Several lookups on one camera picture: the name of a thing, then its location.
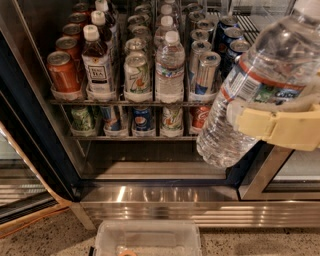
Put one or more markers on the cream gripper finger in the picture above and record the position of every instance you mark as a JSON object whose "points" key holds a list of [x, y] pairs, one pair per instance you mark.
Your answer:
{"points": [[294, 125]]}

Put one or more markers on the clear front water bottle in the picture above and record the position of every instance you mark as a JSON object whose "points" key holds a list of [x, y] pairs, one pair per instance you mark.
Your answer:
{"points": [[276, 68]]}

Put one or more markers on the clear water bottle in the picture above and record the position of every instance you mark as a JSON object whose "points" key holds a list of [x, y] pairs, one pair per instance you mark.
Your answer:
{"points": [[276, 68], [166, 25], [169, 69]]}

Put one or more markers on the right glass fridge door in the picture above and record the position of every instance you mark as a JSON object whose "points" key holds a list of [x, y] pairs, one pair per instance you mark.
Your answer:
{"points": [[275, 173]]}

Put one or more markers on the glass fridge door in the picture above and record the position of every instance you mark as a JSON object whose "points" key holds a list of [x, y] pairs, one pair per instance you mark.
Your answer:
{"points": [[275, 173], [25, 192]]}

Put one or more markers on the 7up can lower shelf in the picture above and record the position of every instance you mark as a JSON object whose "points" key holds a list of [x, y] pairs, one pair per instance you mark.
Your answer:
{"points": [[172, 118]]}

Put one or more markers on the pepsi can lower shelf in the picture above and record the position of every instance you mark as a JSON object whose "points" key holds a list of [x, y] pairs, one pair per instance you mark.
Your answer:
{"points": [[143, 118]]}

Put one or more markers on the blue can lower shelf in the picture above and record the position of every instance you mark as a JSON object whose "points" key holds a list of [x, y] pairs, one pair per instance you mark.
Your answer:
{"points": [[111, 117]]}

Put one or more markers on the front tea bottle white cap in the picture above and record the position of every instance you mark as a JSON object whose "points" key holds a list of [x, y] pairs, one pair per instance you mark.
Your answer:
{"points": [[97, 65]]}

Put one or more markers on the green can lower shelf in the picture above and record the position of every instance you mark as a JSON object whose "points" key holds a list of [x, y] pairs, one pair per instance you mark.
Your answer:
{"points": [[82, 118]]}

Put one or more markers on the left glass fridge door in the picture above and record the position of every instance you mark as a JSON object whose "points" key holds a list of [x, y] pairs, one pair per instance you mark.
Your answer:
{"points": [[25, 192]]}

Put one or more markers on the red coca cola can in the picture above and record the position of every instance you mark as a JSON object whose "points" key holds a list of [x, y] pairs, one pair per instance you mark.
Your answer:
{"points": [[199, 115]]}

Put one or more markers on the front slim silver can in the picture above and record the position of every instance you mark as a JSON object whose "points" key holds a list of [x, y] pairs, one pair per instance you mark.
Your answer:
{"points": [[207, 73]]}

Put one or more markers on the slim silver can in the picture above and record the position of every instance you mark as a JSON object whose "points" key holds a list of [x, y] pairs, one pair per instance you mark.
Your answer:
{"points": [[207, 73], [197, 49]]}

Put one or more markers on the blue pepsi can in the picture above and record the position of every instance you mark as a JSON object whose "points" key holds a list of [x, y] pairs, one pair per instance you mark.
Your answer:
{"points": [[229, 35], [234, 51], [224, 23]]}

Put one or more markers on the front 7up can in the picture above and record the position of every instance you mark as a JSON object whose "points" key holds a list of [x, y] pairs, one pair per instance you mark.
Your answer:
{"points": [[137, 75]]}

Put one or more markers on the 7up can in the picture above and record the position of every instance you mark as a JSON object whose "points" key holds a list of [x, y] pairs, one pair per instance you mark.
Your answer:
{"points": [[136, 45], [137, 75]]}

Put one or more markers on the clear plastic bin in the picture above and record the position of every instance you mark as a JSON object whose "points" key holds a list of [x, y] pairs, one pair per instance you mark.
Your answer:
{"points": [[147, 238]]}

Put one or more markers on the front orange soda can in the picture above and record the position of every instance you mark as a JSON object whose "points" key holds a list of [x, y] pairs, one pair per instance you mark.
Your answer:
{"points": [[63, 72]]}

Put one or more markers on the orange soda can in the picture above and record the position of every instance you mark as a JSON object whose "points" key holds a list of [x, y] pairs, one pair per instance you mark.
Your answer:
{"points": [[69, 45], [63, 72], [72, 30]]}

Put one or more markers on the stainless fridge base frame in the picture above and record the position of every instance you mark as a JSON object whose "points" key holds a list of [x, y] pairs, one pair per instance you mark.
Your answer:
{"points": [[207, 207]]}

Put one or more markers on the lower wire fridge shelf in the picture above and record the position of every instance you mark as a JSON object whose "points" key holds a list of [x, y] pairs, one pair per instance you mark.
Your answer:
{"points": [[133, 138]]}

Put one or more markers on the wire fridge shelf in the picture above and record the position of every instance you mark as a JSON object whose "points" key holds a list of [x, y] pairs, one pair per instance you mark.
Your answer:
{"points": [[127, 103], [133, 138]]}

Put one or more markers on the top wire fridge shelf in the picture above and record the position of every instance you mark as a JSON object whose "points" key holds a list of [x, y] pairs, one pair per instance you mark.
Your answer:
{"points": [[127, 103]]}

